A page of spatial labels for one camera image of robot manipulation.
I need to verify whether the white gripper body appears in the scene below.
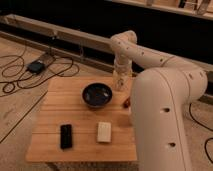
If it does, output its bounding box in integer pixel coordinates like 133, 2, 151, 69
113, 66, 132, 91

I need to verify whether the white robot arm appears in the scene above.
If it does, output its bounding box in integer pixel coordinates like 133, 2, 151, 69
110, 31, 208, 171

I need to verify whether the small brown bottle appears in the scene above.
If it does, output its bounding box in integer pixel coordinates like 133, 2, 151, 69
123, 97, 131, 108

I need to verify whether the dark ceramic bowl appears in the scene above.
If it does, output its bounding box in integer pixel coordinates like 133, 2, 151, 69
82, 83, 113, 108

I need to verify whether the long wooden beam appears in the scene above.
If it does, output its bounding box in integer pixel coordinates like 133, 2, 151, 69
0, 13, 148, 73

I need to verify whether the white rectangular block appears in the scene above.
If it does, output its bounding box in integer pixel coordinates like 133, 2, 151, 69
97, 122, 111, 143

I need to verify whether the wooden table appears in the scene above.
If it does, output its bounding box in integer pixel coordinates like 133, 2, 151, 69
26, 76, 137, 162

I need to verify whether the black rectangular remote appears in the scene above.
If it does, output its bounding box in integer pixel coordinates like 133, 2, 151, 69
60, 124, 72, 149

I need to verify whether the black power adapter box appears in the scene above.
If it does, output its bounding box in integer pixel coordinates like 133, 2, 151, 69
27, 61, 45, 74

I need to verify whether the black floor cable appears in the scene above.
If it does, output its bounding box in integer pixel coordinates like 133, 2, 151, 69
0, 44, 81, 95

